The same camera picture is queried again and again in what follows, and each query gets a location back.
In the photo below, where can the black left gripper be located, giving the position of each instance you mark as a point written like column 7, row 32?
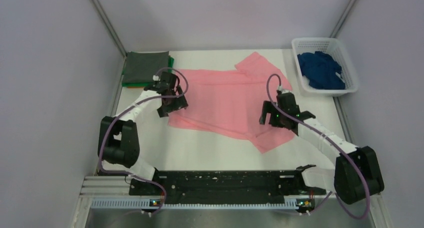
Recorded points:
column 180, row 102

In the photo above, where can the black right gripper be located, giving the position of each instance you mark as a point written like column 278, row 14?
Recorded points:
column 268, row 107

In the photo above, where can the pink t shirt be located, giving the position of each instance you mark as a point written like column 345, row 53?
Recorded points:
column 230, row 102

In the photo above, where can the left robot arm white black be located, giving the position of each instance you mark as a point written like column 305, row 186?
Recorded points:
column 119, row 150

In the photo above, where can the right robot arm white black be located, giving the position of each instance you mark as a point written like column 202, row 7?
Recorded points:
column 356, row 171

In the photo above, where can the folded green t shirt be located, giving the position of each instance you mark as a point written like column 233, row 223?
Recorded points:
column 170, row 62

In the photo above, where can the folded grey t shirt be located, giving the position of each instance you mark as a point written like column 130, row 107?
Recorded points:
column 142, row 67

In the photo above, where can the blue t shirt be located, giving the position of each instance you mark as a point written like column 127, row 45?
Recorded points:
column 322, row 71

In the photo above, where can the white plastic basket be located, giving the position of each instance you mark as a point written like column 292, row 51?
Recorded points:
column 334, row 48

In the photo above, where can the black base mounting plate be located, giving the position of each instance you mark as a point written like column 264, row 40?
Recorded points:
column 225, row 187

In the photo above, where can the white slotted cable duct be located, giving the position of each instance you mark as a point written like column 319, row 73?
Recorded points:
column 147, row 202

